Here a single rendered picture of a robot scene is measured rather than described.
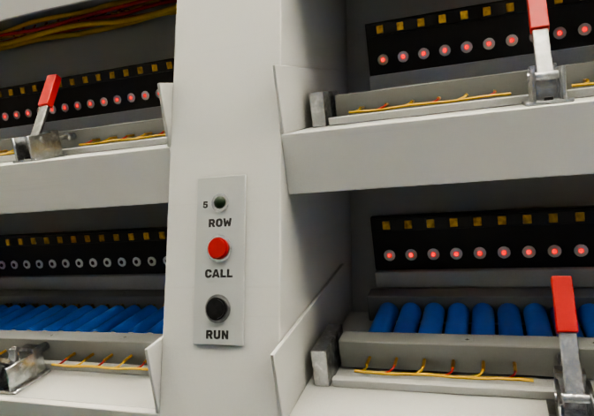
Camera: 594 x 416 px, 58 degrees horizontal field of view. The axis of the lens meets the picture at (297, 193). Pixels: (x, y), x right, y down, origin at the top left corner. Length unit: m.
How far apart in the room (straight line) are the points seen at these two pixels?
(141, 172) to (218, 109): 0.09
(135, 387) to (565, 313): 0.32
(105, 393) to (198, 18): 0.31
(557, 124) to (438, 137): 0.07
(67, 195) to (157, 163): 0.10
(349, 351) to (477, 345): 0.09
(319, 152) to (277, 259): 0.08
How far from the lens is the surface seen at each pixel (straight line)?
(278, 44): 0.42
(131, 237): 0.63
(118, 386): 0.49
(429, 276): 0.52
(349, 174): 0.38
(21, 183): 0.54
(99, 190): 0.48
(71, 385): 0.51
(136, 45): 0.77
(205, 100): 0.43
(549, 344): 0.42
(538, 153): 0.37
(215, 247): 0.39
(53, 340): 0.56
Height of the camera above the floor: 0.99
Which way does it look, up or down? 10 degrees up
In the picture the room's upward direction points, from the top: straight up
